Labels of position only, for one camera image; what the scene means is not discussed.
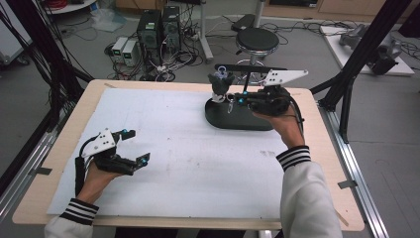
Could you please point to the aluminium rail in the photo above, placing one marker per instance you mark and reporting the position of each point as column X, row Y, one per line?
column 356, row 185
column 23, row 185

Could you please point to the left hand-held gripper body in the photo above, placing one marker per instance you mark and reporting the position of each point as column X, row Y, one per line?
column 99, row 143

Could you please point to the thin wooden stick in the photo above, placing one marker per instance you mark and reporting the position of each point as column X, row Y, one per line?
column 342, row 218

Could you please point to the person's left hand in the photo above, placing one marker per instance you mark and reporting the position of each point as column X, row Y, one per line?
column 95, row 183

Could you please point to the white power supply unit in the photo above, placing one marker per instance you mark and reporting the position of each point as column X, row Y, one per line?
column 129, row 53
column 118, row 48

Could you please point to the white round table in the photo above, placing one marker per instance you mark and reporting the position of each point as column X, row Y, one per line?
column 71, row 7

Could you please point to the black round stool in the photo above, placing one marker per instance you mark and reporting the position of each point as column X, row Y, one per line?
column 257, row 40

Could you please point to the white foam mat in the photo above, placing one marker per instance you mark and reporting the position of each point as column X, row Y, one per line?
column 185, row 165

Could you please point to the grey tape strip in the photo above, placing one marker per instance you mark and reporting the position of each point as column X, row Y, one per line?
column 347, row 184
column 41, row 171

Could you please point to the clear plastic bag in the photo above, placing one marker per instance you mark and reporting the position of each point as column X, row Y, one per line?
column 107, row 20

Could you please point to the black computer tower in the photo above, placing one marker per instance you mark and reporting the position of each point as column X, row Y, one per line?
column 149, row 33
column 171, row 26

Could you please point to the white stand leg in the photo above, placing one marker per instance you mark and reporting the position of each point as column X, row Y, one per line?
column 204, row 36

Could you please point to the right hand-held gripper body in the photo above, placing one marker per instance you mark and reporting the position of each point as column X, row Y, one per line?
column 272, row 102

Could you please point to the black and grey device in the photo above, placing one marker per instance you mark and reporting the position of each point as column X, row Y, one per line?
column 386, row 59

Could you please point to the white floor board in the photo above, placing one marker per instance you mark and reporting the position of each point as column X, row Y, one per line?
column 336, row 49

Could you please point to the person's right hand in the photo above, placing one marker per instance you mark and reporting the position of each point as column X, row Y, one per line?
column 287, row 129

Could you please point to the black flat case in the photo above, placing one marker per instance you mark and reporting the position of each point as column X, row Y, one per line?
column 242, row 22

